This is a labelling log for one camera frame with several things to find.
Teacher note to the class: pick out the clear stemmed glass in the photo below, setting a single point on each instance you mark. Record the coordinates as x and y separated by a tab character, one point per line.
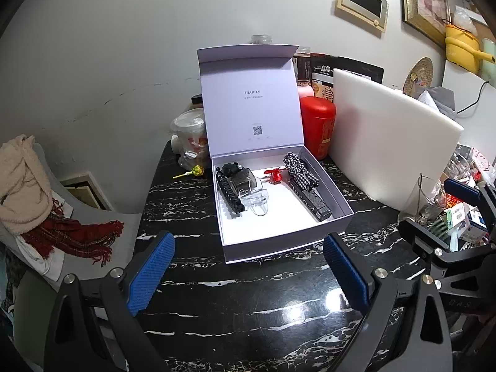
459	170

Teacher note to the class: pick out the yellow lollipop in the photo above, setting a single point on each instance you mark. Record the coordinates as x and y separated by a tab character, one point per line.
197	171

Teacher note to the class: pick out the round woven fan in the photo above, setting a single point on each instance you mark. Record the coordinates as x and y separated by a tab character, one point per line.
418	75

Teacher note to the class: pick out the red plaid scarf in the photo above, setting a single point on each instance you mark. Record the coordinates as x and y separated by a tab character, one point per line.
69	236

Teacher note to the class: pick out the yellow enamel pot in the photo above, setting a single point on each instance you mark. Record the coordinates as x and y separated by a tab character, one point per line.
463	50

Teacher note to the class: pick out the clear plastic hair clip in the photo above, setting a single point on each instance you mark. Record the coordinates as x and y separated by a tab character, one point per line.
255	203

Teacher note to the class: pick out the wooden frame on floor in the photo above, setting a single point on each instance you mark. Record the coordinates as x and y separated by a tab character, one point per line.
87	192

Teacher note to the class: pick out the white blue carton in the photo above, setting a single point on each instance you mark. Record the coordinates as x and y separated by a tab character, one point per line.
476	224

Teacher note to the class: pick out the cream knitted scarf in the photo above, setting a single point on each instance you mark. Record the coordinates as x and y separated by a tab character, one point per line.
23	186

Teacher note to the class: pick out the black snack pouch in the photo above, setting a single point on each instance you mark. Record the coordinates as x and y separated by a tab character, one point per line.
348	68

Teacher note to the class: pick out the long black printed box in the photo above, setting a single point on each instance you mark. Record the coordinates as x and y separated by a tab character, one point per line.
316	205

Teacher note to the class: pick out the white gift box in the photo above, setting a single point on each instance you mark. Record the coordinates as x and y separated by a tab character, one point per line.
252	104

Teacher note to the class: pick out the black hair claw clip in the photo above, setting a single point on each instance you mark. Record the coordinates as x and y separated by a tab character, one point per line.
229	197

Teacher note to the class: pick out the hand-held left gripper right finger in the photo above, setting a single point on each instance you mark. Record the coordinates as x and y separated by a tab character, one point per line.
347	275

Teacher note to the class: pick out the tall printed drinking glass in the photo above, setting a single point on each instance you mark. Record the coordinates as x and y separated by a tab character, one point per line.
420	205

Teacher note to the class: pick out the clear glass jar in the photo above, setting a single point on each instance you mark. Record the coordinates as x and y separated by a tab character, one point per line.
260	39

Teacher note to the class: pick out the pink lidded bottle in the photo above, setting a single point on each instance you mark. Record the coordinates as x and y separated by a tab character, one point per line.
305	91

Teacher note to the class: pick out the plastic bag with cup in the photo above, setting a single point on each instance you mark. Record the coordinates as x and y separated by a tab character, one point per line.
190	135

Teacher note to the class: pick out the green white medicine box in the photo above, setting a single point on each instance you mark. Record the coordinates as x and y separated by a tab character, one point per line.
441	229
456	215

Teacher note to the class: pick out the pale green mug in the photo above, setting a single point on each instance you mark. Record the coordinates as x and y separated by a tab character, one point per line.
489	60

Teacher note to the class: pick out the brown jar with lid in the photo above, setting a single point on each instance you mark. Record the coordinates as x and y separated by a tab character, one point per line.
302	66

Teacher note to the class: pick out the white foam board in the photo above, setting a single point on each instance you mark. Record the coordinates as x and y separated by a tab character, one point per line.
387	135

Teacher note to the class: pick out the dark perfume bottle with bow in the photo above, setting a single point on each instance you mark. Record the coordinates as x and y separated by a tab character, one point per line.
242	180

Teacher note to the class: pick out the black white checkered scrunchie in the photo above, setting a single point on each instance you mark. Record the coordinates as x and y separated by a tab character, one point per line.
300	170

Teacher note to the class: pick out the grey chair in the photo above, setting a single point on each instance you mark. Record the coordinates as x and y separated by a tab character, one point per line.
116	228

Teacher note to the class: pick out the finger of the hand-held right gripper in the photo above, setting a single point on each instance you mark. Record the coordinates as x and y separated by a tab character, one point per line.
426	240
463	193

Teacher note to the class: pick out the gold picture frame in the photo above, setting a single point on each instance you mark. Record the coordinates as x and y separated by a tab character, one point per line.
424	4

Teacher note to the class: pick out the red canister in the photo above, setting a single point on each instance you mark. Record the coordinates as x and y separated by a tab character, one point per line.
317	128

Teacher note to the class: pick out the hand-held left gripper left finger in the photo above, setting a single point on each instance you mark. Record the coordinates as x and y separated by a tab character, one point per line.
151	271

